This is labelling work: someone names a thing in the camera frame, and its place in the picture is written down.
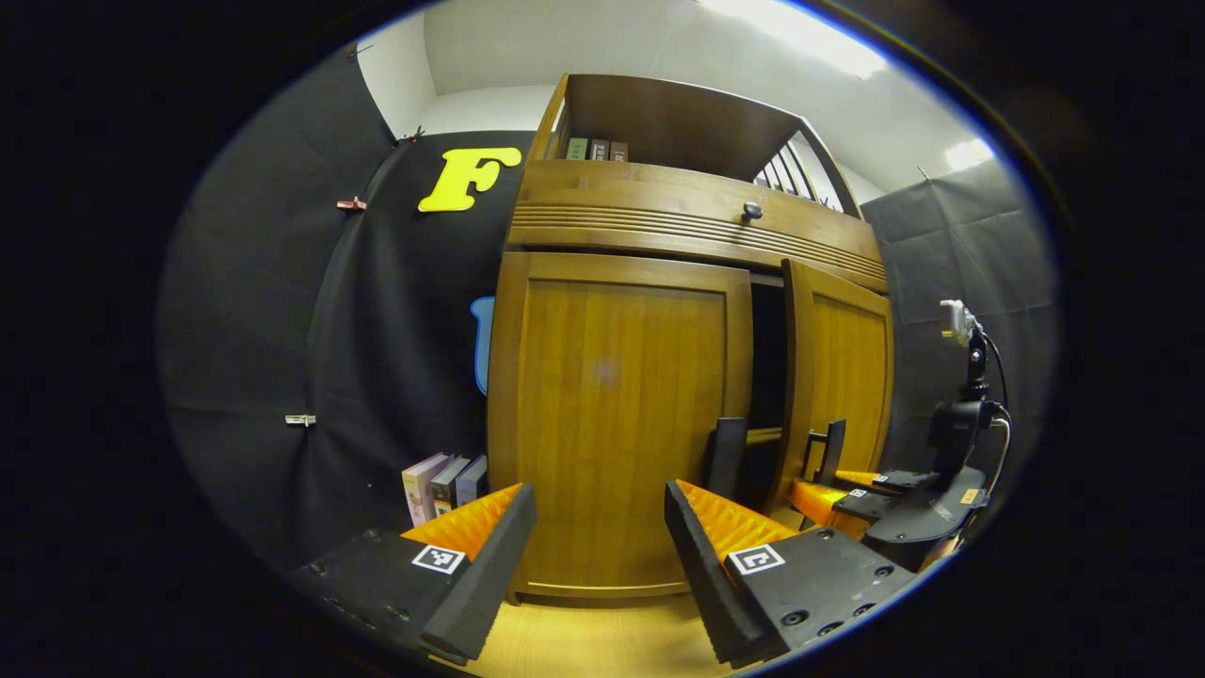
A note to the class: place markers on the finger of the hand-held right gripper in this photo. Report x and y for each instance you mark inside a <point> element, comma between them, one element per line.
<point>904,481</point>
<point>861,506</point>

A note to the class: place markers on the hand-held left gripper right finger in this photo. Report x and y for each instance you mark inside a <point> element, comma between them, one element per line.
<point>706,584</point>

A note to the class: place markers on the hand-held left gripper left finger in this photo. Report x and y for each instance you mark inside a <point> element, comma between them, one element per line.
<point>490,574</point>

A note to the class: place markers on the wooden shoe cabinet door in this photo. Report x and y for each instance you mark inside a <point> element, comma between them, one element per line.
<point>612,424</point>
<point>847,377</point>

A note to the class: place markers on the wooden double-door shoe cabinet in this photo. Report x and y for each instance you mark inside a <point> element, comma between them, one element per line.
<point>678,122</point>

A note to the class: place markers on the blue grey book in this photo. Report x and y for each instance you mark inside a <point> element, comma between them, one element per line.
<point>471,482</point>

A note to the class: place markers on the dark cover book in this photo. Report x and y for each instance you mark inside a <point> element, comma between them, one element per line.
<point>445,488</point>

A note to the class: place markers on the pale pink book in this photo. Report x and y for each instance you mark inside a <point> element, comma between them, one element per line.
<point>421,490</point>

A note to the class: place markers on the wooden inner shelf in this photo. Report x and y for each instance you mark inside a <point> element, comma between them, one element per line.
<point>764,435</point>

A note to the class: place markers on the black backdrop cloth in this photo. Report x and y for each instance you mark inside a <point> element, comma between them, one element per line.
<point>377,330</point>
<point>970,254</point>

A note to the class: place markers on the silver cloth clip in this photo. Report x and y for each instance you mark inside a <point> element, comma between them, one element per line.
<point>300,420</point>

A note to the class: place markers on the small ceiling light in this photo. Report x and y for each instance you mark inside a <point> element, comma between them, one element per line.
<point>968,154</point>

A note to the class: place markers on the black round drawer knob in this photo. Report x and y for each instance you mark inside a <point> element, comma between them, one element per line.
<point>751,212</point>

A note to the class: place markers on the wooden ribbed drawer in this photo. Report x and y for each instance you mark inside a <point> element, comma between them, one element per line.
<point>640,188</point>

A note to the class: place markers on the copper cloth clip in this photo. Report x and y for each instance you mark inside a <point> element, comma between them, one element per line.
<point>351,203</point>

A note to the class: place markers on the brown book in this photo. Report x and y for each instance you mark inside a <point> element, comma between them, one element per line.
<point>618,152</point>

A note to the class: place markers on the green book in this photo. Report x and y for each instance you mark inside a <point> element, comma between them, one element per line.
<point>577,149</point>

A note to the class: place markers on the dark grey book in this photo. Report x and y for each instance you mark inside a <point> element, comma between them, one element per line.
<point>599,150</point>

